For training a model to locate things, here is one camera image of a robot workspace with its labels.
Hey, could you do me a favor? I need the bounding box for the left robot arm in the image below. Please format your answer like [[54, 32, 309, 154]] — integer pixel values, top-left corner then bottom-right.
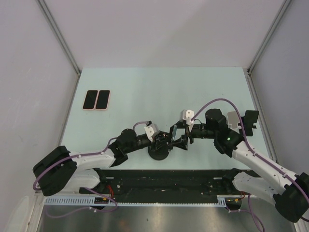
[[32, 125, 171, 196]]

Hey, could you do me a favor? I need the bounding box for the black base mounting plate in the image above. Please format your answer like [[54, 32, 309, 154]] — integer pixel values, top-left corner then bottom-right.
[[49, 169, 283, 203]]

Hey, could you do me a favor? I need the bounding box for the pink phone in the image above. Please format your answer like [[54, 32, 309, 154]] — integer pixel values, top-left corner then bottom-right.
[[83, 90, 98, 110], [95, 90, 111, 110]]

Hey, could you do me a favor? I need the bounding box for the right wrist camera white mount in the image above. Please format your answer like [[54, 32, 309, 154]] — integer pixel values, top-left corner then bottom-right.
[[179, 110, 195, 132]]

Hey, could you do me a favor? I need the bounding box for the black round-base clamp stand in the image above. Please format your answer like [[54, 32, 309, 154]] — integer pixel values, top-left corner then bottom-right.
[[148, 146, 169, 161]]

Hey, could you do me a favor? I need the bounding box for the white slotted cable duct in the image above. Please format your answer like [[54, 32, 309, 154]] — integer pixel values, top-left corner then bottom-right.
[[43, 194, 242, 207]]

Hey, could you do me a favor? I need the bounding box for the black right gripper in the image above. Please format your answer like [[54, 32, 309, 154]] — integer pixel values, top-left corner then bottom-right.
[[170, 119, 217, 149]]

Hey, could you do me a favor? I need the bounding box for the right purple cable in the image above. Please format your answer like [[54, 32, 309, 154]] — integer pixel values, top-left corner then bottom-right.
[[190, 98, 309, 232]]

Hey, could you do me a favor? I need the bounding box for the black folding phone stand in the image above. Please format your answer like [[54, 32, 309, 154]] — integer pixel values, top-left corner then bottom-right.
[[241, 110, 259, 137]]

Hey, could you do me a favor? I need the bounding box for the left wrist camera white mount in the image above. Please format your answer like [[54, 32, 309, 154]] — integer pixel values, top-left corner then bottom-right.
[[144, 123, 160, 143]]

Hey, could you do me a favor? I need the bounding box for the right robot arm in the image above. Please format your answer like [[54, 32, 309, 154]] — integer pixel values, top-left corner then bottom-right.
[[169, 109, 309, 223]]

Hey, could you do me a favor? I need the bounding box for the right aluminium corner post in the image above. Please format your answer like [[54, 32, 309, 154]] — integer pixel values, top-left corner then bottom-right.
[[247, 0, 294, 74]]

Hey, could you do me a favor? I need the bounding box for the aluminium corner post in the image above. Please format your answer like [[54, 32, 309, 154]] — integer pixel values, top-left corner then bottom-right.
[[35, 0, 81, 77], [247, 0, 294, 74]]

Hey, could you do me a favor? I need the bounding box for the white folding phone stand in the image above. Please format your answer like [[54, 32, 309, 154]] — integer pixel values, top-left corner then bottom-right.
[[227, 111, 241, 133]]

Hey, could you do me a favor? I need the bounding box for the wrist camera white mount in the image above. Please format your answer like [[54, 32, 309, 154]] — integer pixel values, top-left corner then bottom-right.
[[144, 123, 160, 143], [179, 110, 195, 132]]

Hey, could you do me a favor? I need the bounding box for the left aluminium corner post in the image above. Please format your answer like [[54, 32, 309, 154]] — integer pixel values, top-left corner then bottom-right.
[[35, 0, 81, 77]]

